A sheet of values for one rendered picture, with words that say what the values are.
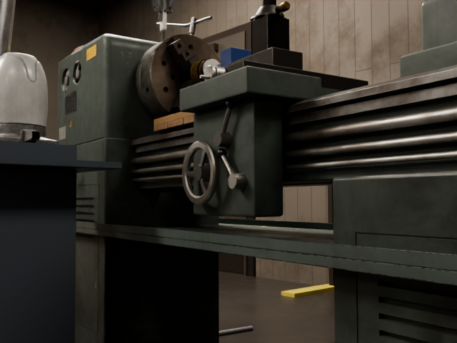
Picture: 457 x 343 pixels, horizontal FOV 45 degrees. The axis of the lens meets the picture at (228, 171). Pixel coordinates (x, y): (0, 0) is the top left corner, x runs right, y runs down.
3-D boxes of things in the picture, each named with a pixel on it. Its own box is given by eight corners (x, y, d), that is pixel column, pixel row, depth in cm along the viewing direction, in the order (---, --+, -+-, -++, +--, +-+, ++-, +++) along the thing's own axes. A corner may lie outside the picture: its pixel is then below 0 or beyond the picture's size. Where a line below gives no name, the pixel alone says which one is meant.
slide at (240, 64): (204, 91, 144) (204, 74, 144) (324, 106, 168) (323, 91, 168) (243, 78, 129) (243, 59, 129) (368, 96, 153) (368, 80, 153)
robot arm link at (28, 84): (5, 121, 150) (7, 42, 152) (-25, 127, 162) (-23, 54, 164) (58, 127, 163) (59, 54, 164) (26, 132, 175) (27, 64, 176)
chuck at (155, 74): (132, 111, 194) (147, 28, 199) (207, 133, 211) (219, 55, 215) (143, 107, 186) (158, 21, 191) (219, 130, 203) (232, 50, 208)
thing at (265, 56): (227, 81, 153) (226, 63, 153) (256, 85, 159) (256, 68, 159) (273, 66, 136) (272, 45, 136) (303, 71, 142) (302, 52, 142)
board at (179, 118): (153, 131, 180) (153, 119, 180) (242, 137, 200) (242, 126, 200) (200, 120, 155) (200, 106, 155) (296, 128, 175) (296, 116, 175)
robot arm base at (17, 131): (2, 140, 146) (3, 119, 146) (-24, 146, 162) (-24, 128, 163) (66, 144, 158) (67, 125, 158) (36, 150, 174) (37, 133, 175)
